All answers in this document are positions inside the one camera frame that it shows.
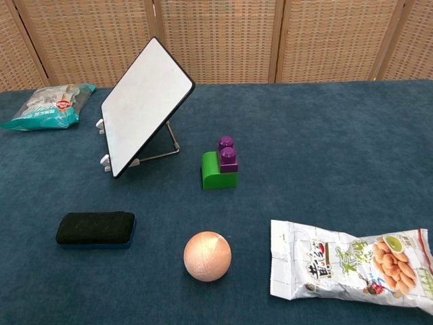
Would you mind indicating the dark teal tablecloth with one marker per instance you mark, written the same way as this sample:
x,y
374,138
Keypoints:
x,y
304,152

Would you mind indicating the white magnetic whiteboard black frame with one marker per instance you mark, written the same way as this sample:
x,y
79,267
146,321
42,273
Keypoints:
x,y
145,108

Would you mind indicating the wooden woven folding screen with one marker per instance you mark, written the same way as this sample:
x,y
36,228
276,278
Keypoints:
x,y
216,37

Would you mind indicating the green toy building block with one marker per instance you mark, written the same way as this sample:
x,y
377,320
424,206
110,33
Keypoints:
x,y
215,174

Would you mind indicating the pink peach ball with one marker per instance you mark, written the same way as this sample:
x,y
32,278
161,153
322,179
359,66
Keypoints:
x,y
207,256

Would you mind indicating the purple toy building block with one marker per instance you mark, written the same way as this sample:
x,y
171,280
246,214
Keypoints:
x,y
227,155

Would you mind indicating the black felt blue eraser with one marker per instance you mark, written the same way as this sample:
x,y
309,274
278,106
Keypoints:
x,y
95,227

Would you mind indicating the teal white snack bag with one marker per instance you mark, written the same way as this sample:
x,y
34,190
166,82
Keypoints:
x,y
47,108

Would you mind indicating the white peanut snack bag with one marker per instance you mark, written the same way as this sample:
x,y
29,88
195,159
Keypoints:
x,y
348,264

